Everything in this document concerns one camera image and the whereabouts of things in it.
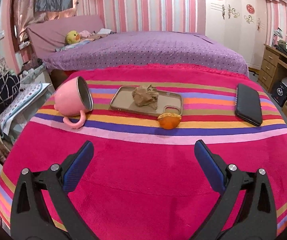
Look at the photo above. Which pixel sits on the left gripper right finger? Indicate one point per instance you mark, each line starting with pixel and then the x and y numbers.
pixel 245 208

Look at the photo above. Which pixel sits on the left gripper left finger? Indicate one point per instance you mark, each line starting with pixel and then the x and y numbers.
pixel 30 217

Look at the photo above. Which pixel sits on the black box under desk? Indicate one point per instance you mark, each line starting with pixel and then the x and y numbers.
pixel 279 93

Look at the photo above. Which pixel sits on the black leather wallet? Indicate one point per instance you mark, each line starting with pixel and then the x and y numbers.
pixel 247 105

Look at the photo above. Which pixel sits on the wooden desk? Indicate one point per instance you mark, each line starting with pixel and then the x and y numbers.
pixel 273 69

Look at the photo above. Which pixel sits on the desk lamp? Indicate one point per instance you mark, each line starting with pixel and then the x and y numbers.
pixel 276 35

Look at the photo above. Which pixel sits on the striped pink red blanket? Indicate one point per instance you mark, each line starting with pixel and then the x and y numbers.
pixel 144 181

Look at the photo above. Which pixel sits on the pink mug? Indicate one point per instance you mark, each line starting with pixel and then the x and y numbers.
pixel 73 100

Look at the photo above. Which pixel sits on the orange peel half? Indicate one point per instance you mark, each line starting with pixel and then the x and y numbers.
pixel 169 120

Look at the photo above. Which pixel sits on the black patterned bag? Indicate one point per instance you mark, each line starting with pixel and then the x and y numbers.
pixel 9 89

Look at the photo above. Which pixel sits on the white wardrobe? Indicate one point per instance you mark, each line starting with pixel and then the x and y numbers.
pixel 240 25

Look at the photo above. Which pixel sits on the brown phone case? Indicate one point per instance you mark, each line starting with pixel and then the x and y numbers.
pixel 167 102

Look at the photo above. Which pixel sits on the crumpled brown paper on case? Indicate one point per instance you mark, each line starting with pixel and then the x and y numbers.
pixel 146 96

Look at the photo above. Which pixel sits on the purple dotted bedspread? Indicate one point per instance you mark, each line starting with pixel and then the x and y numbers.
pixel 146 47

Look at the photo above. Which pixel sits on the pink headboard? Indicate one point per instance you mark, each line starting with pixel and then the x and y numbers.
pixel 47 36

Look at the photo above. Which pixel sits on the yellow duck plush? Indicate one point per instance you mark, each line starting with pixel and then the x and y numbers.
pixel 72 37

